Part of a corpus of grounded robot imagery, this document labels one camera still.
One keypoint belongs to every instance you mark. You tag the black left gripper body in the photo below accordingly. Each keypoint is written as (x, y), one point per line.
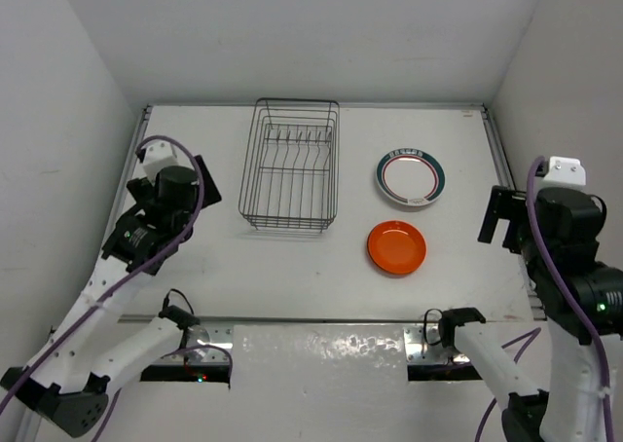
(139, 188)

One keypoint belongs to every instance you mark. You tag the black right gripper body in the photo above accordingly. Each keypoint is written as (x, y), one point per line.
(528, 242)

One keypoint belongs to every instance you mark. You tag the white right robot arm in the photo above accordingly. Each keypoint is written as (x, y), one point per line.
(557, 382)

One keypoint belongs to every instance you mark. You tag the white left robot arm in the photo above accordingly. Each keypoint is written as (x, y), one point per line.
(235, 273)

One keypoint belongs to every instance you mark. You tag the white front cover panel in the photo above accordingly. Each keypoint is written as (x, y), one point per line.
(305, 383)

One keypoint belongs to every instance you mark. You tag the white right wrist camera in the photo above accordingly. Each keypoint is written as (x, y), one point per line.
(558, 171)

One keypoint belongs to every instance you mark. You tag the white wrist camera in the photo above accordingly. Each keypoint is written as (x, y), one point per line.
(558, 171)
(156, 156)

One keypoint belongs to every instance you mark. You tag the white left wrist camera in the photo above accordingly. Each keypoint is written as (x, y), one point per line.
(156, 156)

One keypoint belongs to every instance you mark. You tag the grey wire dish rack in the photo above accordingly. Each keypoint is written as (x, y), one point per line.
(291, 166)

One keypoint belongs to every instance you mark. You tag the aluminium table edge rail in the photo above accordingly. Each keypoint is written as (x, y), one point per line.
(505, 178)

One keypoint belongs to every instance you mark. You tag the left metal arm base plate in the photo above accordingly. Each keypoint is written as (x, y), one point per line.
(209, 343)

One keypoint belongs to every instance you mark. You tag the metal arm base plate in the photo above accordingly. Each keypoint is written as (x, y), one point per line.
(422, 347)

